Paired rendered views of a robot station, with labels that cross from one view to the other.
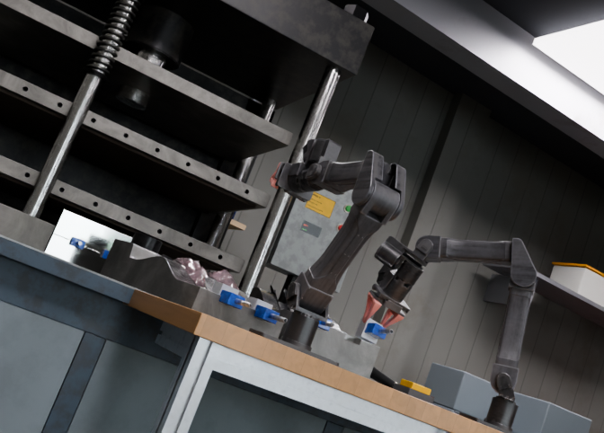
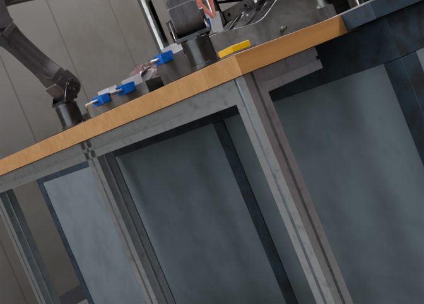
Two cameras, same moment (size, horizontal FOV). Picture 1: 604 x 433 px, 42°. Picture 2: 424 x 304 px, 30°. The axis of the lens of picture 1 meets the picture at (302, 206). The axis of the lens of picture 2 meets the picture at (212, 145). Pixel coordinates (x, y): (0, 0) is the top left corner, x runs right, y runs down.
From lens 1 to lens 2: 271 cm
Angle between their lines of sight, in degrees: 76
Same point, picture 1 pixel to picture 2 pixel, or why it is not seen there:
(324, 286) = (47, 82)
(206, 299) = (94, 110)
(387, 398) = (39, 151)
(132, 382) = (136, 172)
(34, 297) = not seen: hidden behind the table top
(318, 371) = (11, 163)
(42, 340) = not seen: hidden behind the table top
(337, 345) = (185, 62)
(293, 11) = not seen: outside the picture
